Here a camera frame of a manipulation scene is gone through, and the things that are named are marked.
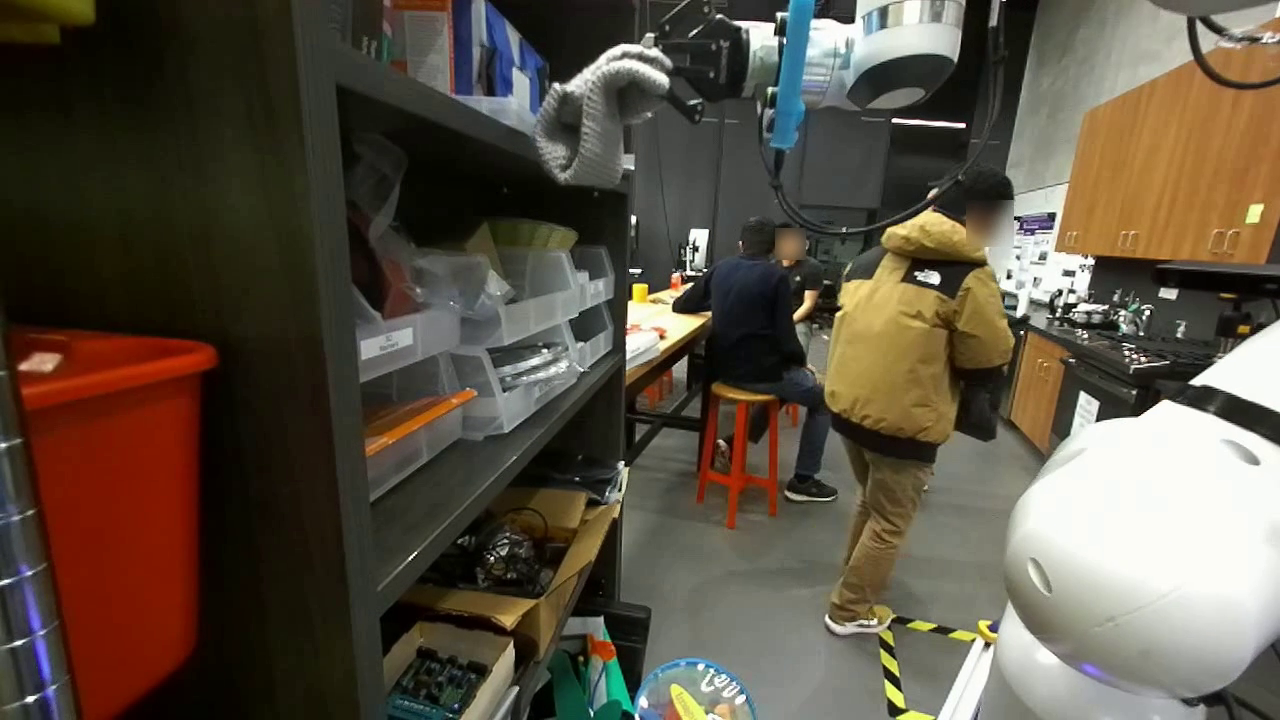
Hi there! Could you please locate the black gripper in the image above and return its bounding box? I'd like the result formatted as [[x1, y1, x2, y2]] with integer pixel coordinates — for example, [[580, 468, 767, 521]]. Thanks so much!
[[643, 11, 753, 128]]

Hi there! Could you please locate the clear plastic storage tray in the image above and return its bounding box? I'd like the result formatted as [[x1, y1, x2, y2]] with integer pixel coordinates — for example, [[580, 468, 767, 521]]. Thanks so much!
[[562, 300, 619, 375], [568, 242, 619, 313], [451, 247, 587, 352], [352, 297, 462, 385], [356, 352, 479, 505], [446, 323, 587, 439]]

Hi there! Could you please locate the blue white cardboard box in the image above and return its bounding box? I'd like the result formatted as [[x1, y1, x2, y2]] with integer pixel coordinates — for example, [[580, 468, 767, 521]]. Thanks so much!
[[451, 0, 553, 131]]

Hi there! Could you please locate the yellowish wrapped bundle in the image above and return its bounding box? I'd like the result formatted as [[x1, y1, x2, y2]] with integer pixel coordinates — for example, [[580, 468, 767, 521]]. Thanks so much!
[[462, 215, 584, 260]]

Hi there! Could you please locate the person in black shirt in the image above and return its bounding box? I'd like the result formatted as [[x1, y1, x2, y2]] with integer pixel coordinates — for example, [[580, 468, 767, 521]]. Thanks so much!
[[775, 229, 830, 327]]

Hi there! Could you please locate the person in dark sweater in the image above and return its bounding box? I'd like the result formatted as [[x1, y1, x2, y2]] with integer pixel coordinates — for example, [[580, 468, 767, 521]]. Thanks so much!
[[672, 215, 840, 509]]

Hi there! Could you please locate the wooden table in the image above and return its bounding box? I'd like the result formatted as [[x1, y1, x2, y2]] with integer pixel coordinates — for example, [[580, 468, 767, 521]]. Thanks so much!
[[619, 292, 714, 463]]

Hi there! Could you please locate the clear bag of metal parts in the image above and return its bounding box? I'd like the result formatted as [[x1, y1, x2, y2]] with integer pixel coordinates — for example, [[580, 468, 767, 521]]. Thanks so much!
[[485, 333, 580, 393]]

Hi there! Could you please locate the orange stool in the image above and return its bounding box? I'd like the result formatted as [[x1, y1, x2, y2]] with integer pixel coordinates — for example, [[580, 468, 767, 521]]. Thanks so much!
[[693, 380, 789, 533]]

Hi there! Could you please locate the clear plastic bag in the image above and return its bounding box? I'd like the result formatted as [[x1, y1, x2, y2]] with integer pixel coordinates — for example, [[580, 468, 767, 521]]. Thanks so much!
[[345, 131, 517, 323]]

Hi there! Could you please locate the person in tan jacket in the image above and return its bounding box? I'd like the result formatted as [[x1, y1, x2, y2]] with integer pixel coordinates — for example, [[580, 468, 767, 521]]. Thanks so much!
[[818, 167, 1018, 642]]

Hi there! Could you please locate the white poster board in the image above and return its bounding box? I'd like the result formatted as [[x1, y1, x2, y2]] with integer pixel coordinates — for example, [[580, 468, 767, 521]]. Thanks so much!
[[997, 185, 1070, 315]]

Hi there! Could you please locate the orange flat tool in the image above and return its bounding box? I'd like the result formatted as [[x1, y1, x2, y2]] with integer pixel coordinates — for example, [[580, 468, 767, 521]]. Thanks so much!
[[361, 385, 479, 460]]

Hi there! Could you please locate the dark kitchen counter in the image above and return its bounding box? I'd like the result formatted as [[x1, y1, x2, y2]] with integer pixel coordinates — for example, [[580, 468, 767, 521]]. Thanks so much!
[[1005, 300, 1280, 463]]

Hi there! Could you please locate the dark grey shelf unit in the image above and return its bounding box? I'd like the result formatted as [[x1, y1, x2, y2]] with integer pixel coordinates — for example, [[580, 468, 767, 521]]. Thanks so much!
[[0, 0, 638, 720]]

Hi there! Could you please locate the open cardboard box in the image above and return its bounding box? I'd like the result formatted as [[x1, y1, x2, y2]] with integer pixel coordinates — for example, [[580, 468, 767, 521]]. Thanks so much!
[[398, 480, 624, 662]]

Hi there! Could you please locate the green bag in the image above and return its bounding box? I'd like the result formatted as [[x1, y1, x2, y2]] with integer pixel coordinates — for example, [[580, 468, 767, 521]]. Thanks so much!
[[537, 634, 636, 720]]

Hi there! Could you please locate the round blue patterned disc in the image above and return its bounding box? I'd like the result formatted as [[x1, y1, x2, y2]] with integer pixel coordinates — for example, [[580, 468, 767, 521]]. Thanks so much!
[[632, 652, 761, 720]]

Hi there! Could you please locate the large yellow plastic bin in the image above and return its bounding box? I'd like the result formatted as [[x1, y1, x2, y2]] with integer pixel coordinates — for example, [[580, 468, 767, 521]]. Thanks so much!
[[0, 0, 100, 43]]

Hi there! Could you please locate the yellow black hazard tape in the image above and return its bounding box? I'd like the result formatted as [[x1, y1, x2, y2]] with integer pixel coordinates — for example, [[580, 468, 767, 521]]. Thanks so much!
[[870, 611, 1005, 720]]

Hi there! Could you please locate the orange plastic bin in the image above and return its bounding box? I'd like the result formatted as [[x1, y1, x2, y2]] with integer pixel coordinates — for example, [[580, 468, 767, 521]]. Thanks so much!
[[12, 327, 218, 720]]

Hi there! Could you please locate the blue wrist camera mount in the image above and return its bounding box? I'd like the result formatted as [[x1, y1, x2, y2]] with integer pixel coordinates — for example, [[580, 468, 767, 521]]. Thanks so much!
[[767, 0, 818, 157]]

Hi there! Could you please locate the wooden wall cabinet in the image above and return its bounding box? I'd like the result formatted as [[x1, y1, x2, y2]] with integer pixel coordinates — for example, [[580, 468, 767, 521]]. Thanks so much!
[[1057, 37, 1280, 270]]

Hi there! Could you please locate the metal wire shelving rack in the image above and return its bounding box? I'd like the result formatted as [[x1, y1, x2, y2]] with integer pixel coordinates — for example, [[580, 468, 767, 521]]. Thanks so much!
[[0, 315, 75, 720]]

